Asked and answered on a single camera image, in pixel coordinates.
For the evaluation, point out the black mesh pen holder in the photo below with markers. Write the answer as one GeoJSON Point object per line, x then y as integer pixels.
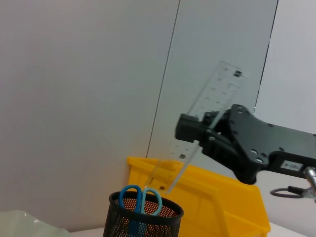
{"type": "Point", "coordinates": [148, 222]}

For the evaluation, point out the pale green glass fruit plate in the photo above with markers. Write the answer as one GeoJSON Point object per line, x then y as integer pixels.
{"type": "Point", "coordinates": [24, 225]}

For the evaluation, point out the blue scissors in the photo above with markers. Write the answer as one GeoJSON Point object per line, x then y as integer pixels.
{"type": "Point", "coordinates": [137, 202]}

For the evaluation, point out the yellow plastic bin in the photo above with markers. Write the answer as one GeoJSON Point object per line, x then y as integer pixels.
{"type": "Point", "coordinates": [217, 197]}

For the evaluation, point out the clear plastic ruler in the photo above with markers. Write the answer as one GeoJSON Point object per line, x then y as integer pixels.
{"type": "Point", "coordinates": [217, 93]}

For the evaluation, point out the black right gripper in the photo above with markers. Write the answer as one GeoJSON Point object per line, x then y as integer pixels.
{"type": "Point", "coordinates": [259, 143]}

